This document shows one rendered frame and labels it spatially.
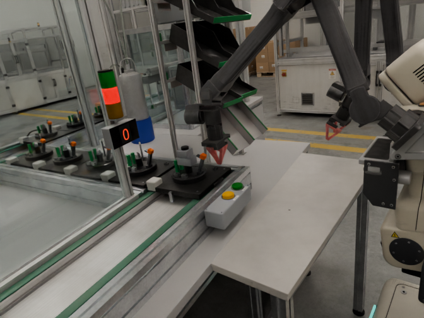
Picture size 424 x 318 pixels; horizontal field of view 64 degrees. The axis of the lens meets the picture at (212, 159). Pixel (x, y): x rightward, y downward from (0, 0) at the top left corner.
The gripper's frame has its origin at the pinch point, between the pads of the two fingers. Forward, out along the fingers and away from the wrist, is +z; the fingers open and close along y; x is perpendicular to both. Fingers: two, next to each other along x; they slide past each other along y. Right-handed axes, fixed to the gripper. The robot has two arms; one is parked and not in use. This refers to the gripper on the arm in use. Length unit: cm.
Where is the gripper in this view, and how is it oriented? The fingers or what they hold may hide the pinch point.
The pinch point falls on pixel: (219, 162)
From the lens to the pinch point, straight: 121.3
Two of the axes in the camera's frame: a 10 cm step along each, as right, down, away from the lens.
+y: -4.9, 3.8, -7.9
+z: 1.4, 9.2, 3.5
